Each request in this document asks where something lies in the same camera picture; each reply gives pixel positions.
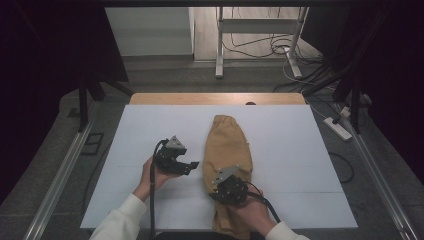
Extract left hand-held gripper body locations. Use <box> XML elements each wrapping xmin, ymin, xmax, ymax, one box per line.
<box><xmin>154</xmin><ymin>134</ymin><xmax>187</xmax><ymax>175</ymax></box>

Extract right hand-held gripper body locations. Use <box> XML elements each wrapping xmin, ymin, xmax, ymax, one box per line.
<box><xmin>209</xmin><ymin>164</ymin><xmax>250</xmax><ymax>206</ymax></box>

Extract tan mushroom print pants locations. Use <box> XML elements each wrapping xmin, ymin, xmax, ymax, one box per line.
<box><xmin>203</xmin><ymin>114</ymin><xmax>254</xmax><ymax>240</ymax></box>

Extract person's right hand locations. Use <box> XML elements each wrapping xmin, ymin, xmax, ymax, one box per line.
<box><xmin>228</xmin><ymin>184</ymin><xmax>278</xmax><ymax>238</ymax></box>

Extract person's left hand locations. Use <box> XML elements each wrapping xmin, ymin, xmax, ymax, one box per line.
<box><xmin>133</xmin><ymin>156</ymin><xmax>182</xmax><ymax>203</ymax></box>

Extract wooden table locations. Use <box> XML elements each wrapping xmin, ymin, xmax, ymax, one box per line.
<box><xmin>129</xmin><ymin>92</ymin><xmax>307</xmax><ymax>106</ymax></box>

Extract white table cover sheet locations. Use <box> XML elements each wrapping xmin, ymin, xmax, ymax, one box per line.
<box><xmin>80</xmin><ymin>104</ymin><xmax>359</xmax><ymax>231</ymax></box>

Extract black metal stand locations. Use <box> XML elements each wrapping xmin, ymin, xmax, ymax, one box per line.
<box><xmin>78</xmin><ymin>71</ymin><xmax>134</xmax><ymax>133</ymax></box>
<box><xmin>301</xmin><ymin>6</ymin><xmax>398</xmax><ymax>135</ymax></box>

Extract white power strip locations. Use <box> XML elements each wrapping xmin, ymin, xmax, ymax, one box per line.
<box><xmin>323</xmin><ymin>116</ymin><xmax>353</xmax><ymax>142</ymax></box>

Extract white cabinet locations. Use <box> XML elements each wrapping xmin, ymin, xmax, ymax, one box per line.
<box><xmin>104</xmin><ymin>7</ymin><xmax>195</xmax><ymax>57</ymax></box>

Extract dark curtain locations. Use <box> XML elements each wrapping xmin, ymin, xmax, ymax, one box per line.
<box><xmin>0</xmin><ymin>0</ymin><xmax>129</xmax><ymax>204</ymax></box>
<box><xmin>301</xmin><ymin>0</ymin><xmax>424</xmax><ymax>186</ymax></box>

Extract right hand-held gripper black cable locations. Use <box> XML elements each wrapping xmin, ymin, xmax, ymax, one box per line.
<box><xmin>244</xmin><ymin>181</ymin><xmax>282</xmax><ymax>224</ymax></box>

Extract hand-held gripper black cable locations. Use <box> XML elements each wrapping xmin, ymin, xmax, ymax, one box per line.
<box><xmin>244</xmin><ymin>181</ymin><xmax>282</xmax><ymax>224</ymax></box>
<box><xmin>148</xmin><ymin>139</ymin><xmax>169</xmax><ymax>240</ymax></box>

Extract left hand-held gripper black cable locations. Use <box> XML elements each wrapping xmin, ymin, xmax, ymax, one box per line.
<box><xmin>148</xmin><ymin>139</ymin><xmax>169</xmax><ymax>240</ymax></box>

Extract aluminium rail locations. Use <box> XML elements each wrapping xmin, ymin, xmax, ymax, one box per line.
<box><xmin>333</xmin><ymin>103</ymin><xmax>418</xmax><ymax>240</ymax></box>
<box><xmin>23</xmin><ymin>119</ymin><xmax>96</xmax><ymax>240</ymax></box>

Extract black looped floor cable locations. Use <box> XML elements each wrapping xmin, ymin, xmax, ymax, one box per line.
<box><xmin>328</xmin><ymin>151</ymin><xmax>355</xmax><ymax>184</ymax></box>

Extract bundle of floor cables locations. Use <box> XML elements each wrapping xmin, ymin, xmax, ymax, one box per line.
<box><xmin>221</xmin><ymin>6</ymin><xmax>334</xmax><ymax>94</ymax></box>

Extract white metal desk frame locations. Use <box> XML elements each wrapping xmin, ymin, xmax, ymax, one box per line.
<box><xmin>214</xmin><ymin>6</ymin><xmax>309</xmax><ymax>80</ymax></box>

